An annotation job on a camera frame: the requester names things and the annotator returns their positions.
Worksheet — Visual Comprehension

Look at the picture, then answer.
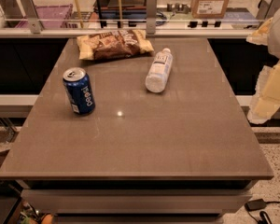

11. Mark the middle metal railing bracket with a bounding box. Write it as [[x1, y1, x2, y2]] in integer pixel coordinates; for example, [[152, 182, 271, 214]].
[[146, 0, 157, 35]]

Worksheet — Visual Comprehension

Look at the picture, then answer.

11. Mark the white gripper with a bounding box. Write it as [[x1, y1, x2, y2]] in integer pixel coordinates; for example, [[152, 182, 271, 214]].
[[246, 8, 280, 124]]

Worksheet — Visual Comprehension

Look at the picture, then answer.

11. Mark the right metal railing bracket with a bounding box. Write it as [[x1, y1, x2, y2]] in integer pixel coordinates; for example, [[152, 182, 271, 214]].
[[256, 0, 280, 21]]

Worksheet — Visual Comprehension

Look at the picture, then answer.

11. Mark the black power adapter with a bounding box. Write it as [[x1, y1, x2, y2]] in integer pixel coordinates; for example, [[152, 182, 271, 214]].
[[245, 199, 267, 211]]

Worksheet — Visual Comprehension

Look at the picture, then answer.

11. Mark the brown yellow snack bag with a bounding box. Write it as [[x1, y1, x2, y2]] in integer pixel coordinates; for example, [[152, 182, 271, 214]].
[[77, 30, 154, 61]]

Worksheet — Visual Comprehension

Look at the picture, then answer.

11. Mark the grey table base drawer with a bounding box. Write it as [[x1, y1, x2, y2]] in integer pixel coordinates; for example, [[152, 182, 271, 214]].
[[21, 189, 251, 224]]

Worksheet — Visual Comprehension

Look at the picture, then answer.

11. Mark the cardboard box with label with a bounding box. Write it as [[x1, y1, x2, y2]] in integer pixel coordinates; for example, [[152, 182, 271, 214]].
[[190, 0, 230, 19]]

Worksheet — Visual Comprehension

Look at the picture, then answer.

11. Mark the clear plastic water bottle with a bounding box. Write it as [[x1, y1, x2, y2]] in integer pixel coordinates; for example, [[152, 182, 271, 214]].
[[145, 48, 173, 93]]

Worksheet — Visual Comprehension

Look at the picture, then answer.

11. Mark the purple plastic crate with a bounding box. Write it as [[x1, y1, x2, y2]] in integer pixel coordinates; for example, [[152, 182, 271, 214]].
[[15, 3, 75, 29]]

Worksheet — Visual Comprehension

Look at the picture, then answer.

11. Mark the blue Pepsi soda can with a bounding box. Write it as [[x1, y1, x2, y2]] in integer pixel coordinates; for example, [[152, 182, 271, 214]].
[[63, 67, 95, 115]]

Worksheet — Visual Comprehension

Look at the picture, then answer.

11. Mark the metal railing bracket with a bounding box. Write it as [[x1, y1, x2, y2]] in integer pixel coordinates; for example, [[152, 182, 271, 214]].
[[256, 0, 280, 21], [146, 0, 157, 35], [21, 0, 43, 34]]

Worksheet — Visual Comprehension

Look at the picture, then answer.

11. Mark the left metal railing bracket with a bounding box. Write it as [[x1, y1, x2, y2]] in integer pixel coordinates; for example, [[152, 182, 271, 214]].
[[21, 0, 43, 34]]

